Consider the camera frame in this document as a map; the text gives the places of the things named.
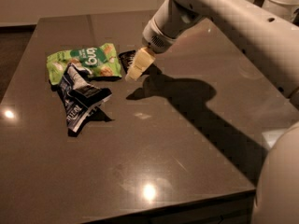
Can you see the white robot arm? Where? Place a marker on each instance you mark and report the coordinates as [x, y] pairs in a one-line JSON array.
[[271, 44]]

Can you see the blue white chip bag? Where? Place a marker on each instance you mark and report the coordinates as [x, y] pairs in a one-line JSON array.
[[81, 99]]

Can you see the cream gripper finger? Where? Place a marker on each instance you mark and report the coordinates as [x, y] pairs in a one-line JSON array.
[[142, 60]]

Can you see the green snack bag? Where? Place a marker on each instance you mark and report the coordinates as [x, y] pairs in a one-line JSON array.
[[95, 61]]

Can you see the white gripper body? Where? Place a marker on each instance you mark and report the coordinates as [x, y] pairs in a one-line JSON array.
[[156, 40]]

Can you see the black rxbar chocolate bar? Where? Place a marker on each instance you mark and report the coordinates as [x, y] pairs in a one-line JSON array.
[[126, 59]]

